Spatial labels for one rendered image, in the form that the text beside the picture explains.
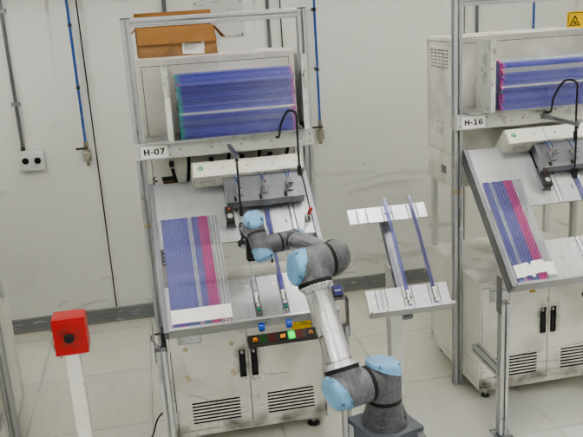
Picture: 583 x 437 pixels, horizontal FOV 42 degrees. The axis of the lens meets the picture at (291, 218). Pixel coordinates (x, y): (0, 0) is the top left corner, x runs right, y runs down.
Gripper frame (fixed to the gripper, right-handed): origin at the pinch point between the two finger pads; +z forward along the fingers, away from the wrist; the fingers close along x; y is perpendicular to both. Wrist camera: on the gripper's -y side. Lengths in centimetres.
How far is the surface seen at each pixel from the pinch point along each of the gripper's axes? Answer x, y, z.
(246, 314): 4.9, -28.9, -6.7
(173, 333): 34.2, -32.7, -7.7
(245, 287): 3.5, -17.4, -3.7
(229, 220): 6.1, 12.7, -0.3
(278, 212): -16.2, 15.4, 5.2
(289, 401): -14, -62, 48
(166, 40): 23, 101, 0
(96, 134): 67, 116, 130
